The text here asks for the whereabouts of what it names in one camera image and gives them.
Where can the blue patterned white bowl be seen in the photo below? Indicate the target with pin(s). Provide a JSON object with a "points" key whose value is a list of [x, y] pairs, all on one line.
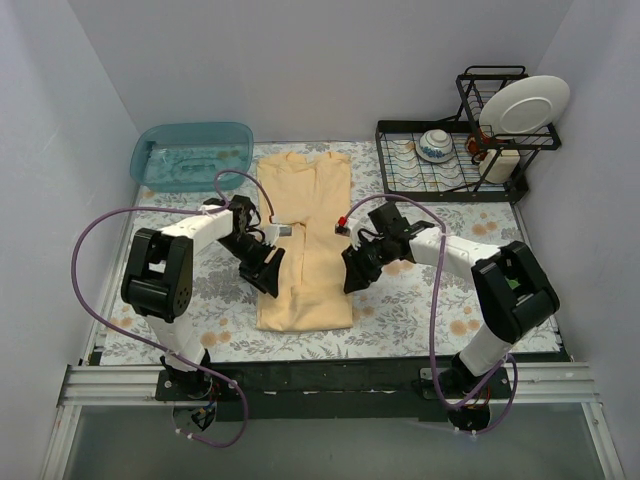
{"points": [[435, 146]]}

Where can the white ceramic plate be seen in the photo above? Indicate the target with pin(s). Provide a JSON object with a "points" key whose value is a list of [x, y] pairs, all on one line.
{"points": [[525, 106]]}

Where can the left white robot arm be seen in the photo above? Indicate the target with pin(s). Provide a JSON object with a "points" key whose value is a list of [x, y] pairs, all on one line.
{"points": [[159, 274]]}

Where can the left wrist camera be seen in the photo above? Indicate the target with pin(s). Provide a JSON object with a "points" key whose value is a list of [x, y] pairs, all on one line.
{"points": [[273, 232]]}

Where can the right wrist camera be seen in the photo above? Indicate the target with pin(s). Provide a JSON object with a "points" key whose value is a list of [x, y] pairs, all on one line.
{"points": [[349, 227]]}

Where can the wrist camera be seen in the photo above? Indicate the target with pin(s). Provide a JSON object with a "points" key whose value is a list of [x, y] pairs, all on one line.
{"points": [[273, 232], [349, 227]]}

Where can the black wire dish rack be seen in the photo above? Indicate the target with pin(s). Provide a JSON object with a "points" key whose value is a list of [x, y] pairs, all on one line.
{"points": [[458, 180]]}

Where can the aluminium frame rail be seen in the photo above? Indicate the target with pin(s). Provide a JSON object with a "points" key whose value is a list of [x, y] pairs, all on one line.
{"points": [[529, 383]]}

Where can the teal plastic basin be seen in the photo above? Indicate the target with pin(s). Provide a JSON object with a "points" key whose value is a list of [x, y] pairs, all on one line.
{"points": [[191, 157]]}

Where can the cream ceramic cup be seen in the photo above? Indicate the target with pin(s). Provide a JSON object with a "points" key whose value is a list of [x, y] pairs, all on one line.
{"points": [[499, 170]]}

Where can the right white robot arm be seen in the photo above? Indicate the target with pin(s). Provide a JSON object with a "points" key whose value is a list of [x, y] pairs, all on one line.
{"points": [[514, 293]]}

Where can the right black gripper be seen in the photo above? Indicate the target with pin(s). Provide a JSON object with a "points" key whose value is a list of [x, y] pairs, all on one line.
{"points": [[360, 261]]}

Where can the red mug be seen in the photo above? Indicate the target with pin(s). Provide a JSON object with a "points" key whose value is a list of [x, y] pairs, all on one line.
{"points": [[477, 144]]}

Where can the pale yellow t shirt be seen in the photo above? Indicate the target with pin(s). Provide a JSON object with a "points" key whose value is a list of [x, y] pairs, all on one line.
{"points": [[309, 196]]}

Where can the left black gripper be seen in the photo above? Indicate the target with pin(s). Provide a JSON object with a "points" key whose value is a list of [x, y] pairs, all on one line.
{"points": [[258, 263]]}

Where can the black base bar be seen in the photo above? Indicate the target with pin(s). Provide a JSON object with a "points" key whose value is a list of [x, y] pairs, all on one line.
{"points": [[319, 389]]}

